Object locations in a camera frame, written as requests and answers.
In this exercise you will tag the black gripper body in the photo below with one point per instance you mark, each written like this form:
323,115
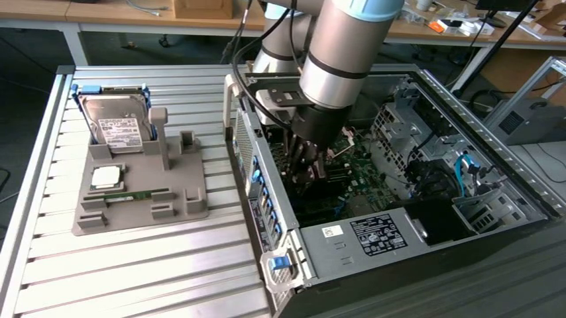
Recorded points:
320,124

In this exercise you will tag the graphics card with metal bracket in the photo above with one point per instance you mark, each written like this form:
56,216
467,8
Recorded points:
310,190

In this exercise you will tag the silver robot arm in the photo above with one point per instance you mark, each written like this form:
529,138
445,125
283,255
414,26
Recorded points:
341,53

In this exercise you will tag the metal socket cover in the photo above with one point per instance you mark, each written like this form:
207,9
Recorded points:
345,142

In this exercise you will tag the green motherboard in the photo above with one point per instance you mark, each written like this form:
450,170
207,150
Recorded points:
367,185

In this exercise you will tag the metal disk bay cage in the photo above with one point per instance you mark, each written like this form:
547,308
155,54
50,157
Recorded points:
398,129

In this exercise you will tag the grey power supply unit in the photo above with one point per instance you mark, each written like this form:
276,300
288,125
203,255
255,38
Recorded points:
349,245

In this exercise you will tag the open black PC case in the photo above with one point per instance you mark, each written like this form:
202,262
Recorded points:
335,255

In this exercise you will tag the blue case latch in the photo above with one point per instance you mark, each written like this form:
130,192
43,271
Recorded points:
278,264

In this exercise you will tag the green RAM stick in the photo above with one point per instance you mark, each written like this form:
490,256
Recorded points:
131,194

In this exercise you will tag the grey parts rack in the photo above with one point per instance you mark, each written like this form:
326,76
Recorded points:
142,215

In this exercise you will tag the orange small box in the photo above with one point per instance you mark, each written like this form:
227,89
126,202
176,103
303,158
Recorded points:
435,26

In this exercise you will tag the silver hard disk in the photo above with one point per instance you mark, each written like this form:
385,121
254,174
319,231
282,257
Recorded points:
116,129

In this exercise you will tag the cluttered wooden desk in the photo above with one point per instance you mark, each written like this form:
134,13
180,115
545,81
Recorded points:
465,38

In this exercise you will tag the silver CPU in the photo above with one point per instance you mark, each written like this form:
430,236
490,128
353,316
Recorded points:
106,177

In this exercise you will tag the brown cardboard box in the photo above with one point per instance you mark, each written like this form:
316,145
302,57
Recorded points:
203,8

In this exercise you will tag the grey computer tower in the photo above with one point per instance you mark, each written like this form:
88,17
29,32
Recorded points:
526,122

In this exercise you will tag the black tripod pole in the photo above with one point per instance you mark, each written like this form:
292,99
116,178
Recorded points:
499,46

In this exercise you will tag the black monitor stand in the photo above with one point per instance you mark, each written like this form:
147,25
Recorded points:
490,18

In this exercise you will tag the blue disk caddy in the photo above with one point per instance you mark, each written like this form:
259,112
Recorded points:
91,90

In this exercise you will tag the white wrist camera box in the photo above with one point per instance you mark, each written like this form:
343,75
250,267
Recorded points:
274,102

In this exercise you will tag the wooden desk with white frame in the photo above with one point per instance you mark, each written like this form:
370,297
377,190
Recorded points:
88,13

